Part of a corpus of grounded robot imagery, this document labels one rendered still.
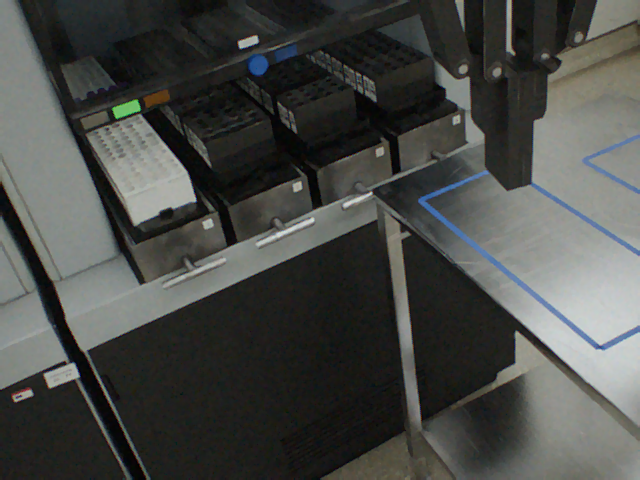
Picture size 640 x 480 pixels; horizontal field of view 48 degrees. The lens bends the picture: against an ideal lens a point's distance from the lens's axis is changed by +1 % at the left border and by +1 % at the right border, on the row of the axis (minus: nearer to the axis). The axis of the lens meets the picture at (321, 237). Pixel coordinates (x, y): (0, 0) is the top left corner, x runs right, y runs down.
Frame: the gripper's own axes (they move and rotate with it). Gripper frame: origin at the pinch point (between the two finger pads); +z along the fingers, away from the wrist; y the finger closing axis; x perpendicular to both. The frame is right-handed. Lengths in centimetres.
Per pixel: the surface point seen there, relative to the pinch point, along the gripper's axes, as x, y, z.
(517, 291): 23.9, 13.2, 37.2
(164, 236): 57, -26, 39
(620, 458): 32, 37, 91
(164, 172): 65, -23, 33
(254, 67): 67, -6, 21
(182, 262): 57, -25, 44
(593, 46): 221, 149, 114
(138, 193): 61, -28, 33
